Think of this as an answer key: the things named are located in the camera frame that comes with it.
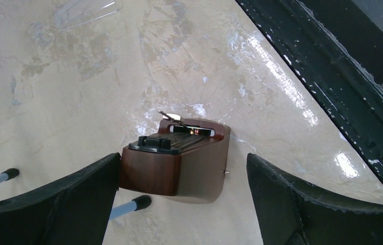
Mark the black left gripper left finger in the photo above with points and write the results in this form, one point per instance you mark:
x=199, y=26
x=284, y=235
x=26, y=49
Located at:
x=72, y=210

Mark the brown wooden metronome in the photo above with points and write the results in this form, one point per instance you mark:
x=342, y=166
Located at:
x=184, y=161

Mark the clear plastic metronome cover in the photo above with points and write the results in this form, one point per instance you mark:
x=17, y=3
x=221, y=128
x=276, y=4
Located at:
x=75, y=13

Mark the blue tripod music stand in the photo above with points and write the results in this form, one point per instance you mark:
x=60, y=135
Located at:
x=139, y=203

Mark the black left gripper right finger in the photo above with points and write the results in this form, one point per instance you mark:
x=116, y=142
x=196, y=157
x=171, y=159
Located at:
x=291, y=210

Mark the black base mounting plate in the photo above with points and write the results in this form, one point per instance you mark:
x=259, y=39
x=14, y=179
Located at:
x=336, y=51

